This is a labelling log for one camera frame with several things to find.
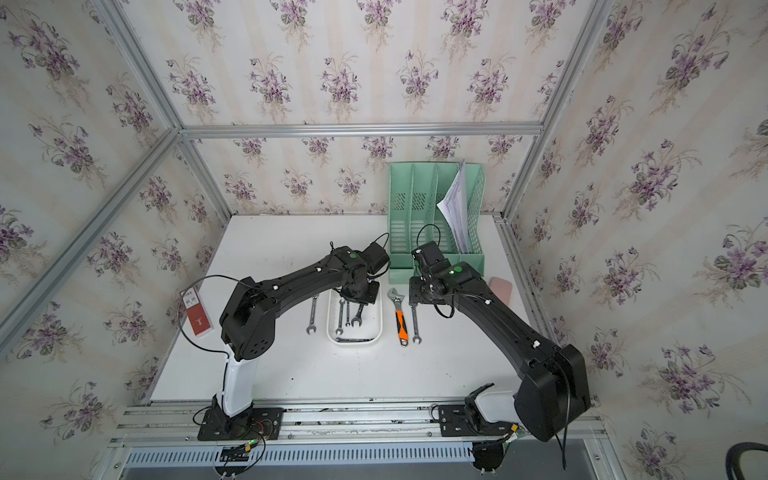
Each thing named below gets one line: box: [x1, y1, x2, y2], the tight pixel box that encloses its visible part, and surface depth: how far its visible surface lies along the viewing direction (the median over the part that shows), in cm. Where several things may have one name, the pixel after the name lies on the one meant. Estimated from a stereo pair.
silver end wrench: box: [411, 306, 422, 344], surface depth 90 cm
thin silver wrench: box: [335, 299, 345, 335], surface depth 93 cm
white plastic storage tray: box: [326, 281, 383, 346], surface depth 90 cm
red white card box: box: [180, 286, 215, 338], surface depth 95 cm
